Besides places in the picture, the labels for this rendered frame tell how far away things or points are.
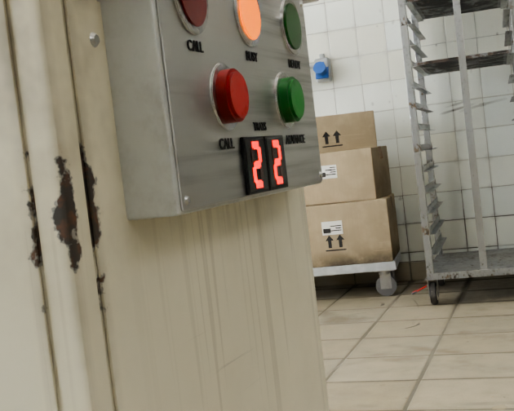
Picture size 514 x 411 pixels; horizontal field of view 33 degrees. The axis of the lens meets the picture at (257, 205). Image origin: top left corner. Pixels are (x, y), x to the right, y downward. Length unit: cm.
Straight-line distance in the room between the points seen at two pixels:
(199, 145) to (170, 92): 4
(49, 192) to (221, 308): 17
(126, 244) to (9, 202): 6
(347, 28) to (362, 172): 85
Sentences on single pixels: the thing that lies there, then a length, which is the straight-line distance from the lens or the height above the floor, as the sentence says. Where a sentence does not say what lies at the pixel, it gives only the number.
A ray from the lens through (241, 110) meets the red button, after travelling 48.
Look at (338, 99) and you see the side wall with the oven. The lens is 462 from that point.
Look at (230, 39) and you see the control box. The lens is 51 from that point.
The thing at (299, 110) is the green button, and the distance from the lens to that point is 58.
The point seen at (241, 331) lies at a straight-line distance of 56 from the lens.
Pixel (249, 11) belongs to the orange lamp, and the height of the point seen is 81.
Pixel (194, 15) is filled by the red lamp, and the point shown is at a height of 80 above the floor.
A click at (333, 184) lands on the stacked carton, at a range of 422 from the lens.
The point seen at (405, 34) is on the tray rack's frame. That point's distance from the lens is 379.
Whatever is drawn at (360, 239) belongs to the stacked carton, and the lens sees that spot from 415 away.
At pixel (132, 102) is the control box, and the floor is 76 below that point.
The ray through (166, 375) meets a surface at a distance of 47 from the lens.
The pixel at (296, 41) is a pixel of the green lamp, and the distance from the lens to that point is 61.
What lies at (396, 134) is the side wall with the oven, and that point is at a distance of 456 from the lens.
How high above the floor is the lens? 72
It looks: 3 degrees down
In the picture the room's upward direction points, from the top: 7 degrees counter-clockwise
